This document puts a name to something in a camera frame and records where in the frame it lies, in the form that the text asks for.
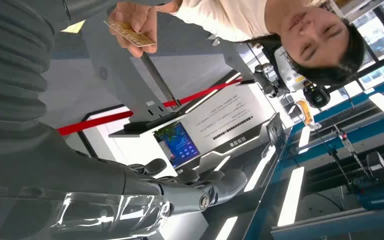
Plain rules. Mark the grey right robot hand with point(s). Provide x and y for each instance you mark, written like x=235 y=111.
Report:
x=62 y=172

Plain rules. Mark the person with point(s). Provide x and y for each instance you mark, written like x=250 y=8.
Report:
x=231 y=20

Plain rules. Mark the red barrier belt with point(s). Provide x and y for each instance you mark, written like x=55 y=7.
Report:
x=92 y=122

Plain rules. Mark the grey floor kiosk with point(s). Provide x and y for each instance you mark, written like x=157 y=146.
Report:
x=119 y=86
x=235 y=59

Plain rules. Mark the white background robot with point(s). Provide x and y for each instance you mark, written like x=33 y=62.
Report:
x=286 y=73

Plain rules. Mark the orange handheld device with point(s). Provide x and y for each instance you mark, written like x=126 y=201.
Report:
x=304 y=112

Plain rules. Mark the blue hoist motor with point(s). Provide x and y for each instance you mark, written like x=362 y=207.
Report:
x=377 y=195

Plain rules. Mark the metal stanchion post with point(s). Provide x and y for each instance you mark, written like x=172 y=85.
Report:
x=159 y=79

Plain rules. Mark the blue wall display screen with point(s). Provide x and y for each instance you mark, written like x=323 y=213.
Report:
x=178 y=145

